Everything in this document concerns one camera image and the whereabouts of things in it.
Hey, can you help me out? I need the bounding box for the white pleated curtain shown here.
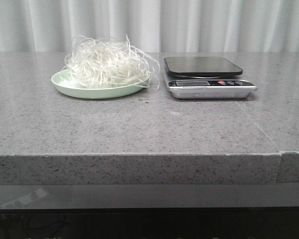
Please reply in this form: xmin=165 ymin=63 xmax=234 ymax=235
xmin=0 ymin=0 xmax=299 ymax=52

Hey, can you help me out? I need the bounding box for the silver digital kitchen scale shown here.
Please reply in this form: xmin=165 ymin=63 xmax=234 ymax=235
xmin=164 ymin=56 xmax=257 ymax=100

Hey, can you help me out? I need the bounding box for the white vermicelli noodle bundle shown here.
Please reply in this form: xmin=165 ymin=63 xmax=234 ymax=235
xmin=63 ymin=35 xmax=160 ymax=89

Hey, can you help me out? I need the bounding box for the pale green round plate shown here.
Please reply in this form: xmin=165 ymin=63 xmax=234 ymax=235
xmin=51 ymin=70 xmax=150 ymax=99

